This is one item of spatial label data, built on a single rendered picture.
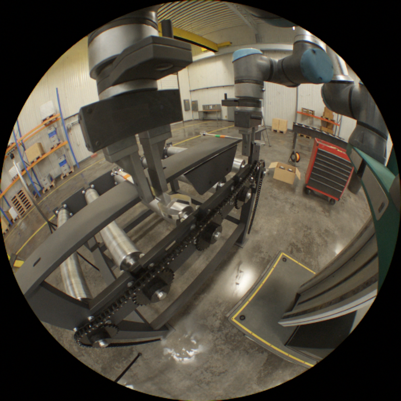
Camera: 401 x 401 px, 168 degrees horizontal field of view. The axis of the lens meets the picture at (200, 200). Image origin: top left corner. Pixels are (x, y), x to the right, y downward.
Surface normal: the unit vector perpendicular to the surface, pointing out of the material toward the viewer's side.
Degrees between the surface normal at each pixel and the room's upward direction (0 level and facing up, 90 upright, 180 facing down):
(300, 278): 0
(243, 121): 90
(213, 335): 0
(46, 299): 90
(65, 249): 0
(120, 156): 90
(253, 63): 90
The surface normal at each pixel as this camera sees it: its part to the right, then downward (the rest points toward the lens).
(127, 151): 0.78, 0.35
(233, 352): -0.08, -0.77
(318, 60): 0.00, 0.70
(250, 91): -0.25, 0.63
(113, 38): 0.32, 0.57
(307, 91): -0.62, 0.54
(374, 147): -0.76, 0.15
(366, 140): -0.93, -0.04
